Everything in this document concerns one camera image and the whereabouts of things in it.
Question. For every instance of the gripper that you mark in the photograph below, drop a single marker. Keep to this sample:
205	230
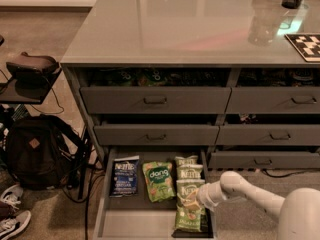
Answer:
206	194

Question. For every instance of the green jalapeno chip bag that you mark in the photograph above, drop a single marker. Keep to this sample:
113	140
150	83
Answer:
188	220

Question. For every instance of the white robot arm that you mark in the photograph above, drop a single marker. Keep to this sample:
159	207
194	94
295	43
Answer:
297	214

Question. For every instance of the green kettle chip bag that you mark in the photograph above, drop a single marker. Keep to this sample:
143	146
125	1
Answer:
191	160
189	171

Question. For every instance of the rear green Kettle chip bag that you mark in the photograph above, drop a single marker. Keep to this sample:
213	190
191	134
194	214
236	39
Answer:
191	160

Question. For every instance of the green Dang chip bag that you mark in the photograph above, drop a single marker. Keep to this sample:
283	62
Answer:
159	181

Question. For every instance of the bottom right grey drawer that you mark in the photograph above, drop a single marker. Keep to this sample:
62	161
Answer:
263	160

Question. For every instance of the grey drawer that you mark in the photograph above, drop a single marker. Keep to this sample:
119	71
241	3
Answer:
274	100
156	134
155	100
269	135
263	160

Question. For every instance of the open bottom left drawer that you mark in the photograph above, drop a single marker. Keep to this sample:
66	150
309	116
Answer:
136	217

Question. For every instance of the blue Kettle chip bag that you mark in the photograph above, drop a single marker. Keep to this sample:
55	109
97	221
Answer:
124	181

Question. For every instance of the middle left grey drawer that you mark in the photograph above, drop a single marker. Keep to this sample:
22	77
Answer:
156	134

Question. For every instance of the middle right grey drawer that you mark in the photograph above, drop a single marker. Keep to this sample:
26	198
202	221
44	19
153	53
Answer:
269	135

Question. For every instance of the top right grey drawer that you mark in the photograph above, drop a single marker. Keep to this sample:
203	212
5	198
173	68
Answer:
274	100

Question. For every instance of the top left grey drawer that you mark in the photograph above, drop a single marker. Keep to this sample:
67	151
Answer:
155	100

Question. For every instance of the black backpack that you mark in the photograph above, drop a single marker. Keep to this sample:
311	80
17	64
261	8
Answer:
43	152

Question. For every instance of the grey black sneaker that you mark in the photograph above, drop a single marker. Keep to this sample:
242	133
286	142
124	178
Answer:
13	226

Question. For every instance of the white sneaker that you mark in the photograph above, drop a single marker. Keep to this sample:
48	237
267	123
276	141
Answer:
12	196

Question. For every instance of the black white fiducial marker board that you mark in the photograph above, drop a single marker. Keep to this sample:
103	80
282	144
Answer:
306	44

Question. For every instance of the dark brown pouch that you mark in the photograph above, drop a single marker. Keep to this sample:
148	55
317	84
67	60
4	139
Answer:
27	67

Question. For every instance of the grey cabinet counter frame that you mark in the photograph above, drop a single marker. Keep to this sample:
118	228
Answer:
192	43

